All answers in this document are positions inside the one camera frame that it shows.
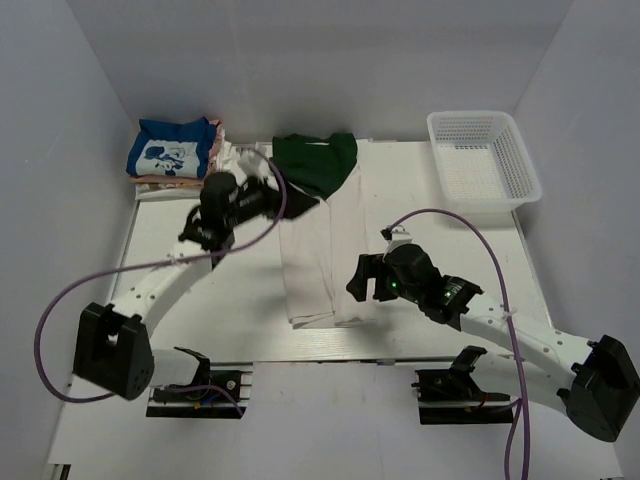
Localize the white green raglan t-shirt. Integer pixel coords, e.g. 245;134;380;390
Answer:
272;133;377;329

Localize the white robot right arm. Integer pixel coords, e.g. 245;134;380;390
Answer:
346;244;639;443

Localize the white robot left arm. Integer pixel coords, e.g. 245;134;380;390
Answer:
73;171;319;400

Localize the white folded t-shirt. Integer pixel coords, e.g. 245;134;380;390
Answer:
134;128;235;201

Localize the blue folded t-shirt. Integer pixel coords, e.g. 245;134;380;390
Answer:
124;116;214;180

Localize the white plastic mesh basket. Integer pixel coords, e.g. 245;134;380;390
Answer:
426;111;542;215

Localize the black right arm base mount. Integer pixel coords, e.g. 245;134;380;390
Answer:
411;346;514;426

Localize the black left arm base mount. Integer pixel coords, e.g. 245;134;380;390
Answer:
146;347;254;420

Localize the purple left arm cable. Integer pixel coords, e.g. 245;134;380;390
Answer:
35;144;289;404

